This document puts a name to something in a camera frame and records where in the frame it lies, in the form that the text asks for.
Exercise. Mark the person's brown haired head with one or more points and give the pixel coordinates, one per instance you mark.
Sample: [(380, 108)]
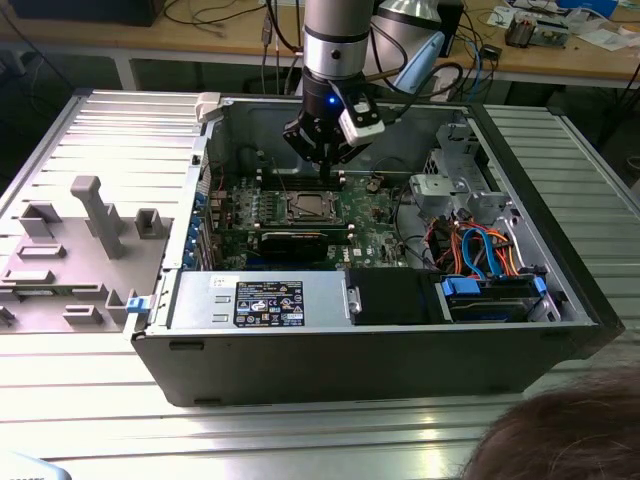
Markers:
[(560, 440)]

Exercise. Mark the beige plastic case latch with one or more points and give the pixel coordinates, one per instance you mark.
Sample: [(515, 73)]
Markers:
[(207, 105)]

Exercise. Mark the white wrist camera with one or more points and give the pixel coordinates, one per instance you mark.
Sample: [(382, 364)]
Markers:
[(362, 132)]

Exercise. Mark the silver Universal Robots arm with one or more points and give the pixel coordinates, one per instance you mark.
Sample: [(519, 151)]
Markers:
[(335, 50)]

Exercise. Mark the silver metal drive cage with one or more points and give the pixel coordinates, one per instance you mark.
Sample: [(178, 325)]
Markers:
[(480, 197)]

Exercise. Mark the wooden workbench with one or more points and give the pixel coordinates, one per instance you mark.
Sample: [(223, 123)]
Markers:
[(200, 35)]

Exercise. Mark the silver coin cell battery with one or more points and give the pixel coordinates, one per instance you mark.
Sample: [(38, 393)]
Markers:
[(371, 186)]

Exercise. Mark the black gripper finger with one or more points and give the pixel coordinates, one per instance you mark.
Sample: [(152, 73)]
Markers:
[(300, 140), (350, 154)]

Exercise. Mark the black tower box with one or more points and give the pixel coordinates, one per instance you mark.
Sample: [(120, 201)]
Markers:
[(452, 25)]

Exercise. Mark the grey parts rack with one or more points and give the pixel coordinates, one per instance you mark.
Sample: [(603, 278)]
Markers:
[(75, 280)]

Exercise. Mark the hard disk in blue carrier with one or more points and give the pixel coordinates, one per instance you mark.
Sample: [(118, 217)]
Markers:
[(495, 305)]

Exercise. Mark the white papers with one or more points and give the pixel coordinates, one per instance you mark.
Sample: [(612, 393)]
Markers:
[(600, 39)]

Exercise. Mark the thin metal locking lever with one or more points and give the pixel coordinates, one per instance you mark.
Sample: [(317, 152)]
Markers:
[(279, 175)]

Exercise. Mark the pale rounded device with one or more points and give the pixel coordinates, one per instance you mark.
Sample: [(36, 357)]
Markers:
[(25, 470)]

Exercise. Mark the green motherboard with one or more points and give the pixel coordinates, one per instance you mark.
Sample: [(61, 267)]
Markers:
[(372, 235)]

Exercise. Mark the black monitor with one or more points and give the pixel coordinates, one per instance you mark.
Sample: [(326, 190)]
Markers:
[(75, 12)]

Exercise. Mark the grey power supply unit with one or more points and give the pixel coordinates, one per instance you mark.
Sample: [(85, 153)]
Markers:
[(200, 295)]

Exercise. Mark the black drive bay box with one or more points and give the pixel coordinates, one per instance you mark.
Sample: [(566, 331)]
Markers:
[(390, 295)]

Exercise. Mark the blue box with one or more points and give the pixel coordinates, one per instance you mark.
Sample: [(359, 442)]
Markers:
[(590, 5)]

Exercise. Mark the black open PC case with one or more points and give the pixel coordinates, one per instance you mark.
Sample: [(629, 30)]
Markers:
[(350, 365)]

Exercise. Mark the blue case latch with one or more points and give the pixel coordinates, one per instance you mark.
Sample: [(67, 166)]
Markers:
[(136, 306)]

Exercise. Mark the silver CPU chip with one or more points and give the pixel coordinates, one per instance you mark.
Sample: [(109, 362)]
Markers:
[(309, 206)]

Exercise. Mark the black graphics card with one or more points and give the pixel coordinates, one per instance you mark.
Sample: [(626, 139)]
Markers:
[(292, 245)]

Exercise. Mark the small black adapter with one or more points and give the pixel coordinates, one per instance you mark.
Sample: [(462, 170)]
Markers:
[(492, 51)]

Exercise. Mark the electronic device with coils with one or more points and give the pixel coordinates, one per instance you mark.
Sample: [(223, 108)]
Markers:
[(520, 30)]

